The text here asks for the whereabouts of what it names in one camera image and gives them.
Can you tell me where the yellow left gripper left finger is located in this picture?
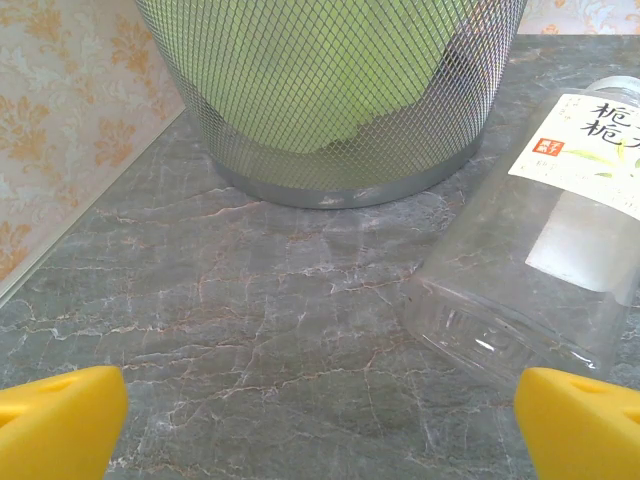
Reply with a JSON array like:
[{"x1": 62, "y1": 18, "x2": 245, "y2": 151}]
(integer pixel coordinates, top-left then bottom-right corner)
[{"x1": 0, "y1": 365, "x2": 129, "y2": 480}]

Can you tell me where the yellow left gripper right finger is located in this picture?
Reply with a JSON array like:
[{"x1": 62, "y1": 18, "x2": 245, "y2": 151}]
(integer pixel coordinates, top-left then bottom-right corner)
[{"x1": 513, "y1": 367, "x2": 640, "y2": 480}]

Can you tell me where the clear bottle cream label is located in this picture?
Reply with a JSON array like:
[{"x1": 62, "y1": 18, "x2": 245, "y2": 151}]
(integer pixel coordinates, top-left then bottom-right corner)
[{"x1": 403, "y1": 74, "x2": 640, "y2": 396}]

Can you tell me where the green trash bin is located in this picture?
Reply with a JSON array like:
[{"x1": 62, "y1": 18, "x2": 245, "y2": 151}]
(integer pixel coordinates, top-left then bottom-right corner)
[{"x1": 189, "y1": 0, "x2": 454, "y2": 189}]

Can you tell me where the silver wire mesh bin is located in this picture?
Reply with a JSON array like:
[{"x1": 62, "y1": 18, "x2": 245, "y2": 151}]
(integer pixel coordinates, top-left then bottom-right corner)
[{"x1": 133, "y1": 0, "x2": 527, "y2": 210}]

